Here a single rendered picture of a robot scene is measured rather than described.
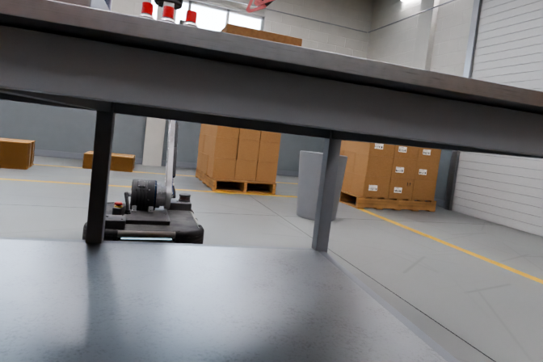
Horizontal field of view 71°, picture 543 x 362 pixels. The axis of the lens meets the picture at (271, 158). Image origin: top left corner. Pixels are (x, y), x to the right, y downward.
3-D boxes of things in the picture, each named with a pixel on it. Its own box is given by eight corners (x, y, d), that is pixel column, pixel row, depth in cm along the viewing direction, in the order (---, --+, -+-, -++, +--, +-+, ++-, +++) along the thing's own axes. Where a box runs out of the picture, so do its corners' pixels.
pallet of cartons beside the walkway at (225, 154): (275, 195, 480) (284, 124, 475) (211, 191, 450) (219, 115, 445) (247, 180, 592) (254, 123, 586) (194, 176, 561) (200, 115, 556)
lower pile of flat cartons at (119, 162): (82, 168, 512) (82, 153, 511) (88, 164, 562) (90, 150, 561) (132, 172, 531) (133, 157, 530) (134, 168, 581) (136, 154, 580)
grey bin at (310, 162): (304, 221, 341) (312, 153, 337) (285, 210, 384) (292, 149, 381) (348, 223, 357) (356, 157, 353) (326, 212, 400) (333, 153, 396)
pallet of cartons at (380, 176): (357, 208, 445) (370, 111, 439) (322, 195, 522) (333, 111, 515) (435, 212, 490) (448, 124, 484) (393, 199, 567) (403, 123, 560)
